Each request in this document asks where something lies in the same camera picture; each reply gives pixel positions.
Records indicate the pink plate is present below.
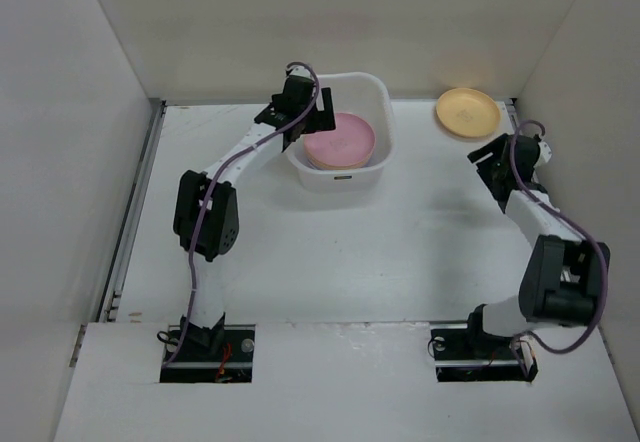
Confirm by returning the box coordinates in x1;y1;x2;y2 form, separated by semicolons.
303;113;376;164

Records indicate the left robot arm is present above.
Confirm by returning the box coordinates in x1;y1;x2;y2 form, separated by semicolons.
173;62;336;358

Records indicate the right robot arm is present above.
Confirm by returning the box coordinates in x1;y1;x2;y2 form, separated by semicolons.
463;134;610;357

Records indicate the yellow plate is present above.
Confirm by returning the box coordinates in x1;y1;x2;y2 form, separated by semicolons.
307;155;371;170
435;88;501;139

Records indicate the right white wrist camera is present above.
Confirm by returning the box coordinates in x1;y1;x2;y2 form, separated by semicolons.
534;141;552;168

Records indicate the white plastic bin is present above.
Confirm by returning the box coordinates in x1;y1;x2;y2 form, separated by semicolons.
286;72;397;193

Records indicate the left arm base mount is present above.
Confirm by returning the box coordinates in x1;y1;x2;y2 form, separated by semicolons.
156;317;256;384

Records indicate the left aluminium rail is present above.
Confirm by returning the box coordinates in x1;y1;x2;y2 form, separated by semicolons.
93;98;167;322

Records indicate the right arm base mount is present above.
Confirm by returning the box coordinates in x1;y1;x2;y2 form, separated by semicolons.
427;306;539;383

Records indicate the aluminium rail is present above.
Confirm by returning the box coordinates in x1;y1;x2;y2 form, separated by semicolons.
93;98;167;322
504;120;585;261

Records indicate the right aluminium rail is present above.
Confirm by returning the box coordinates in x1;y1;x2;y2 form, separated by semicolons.
504;120;585;261

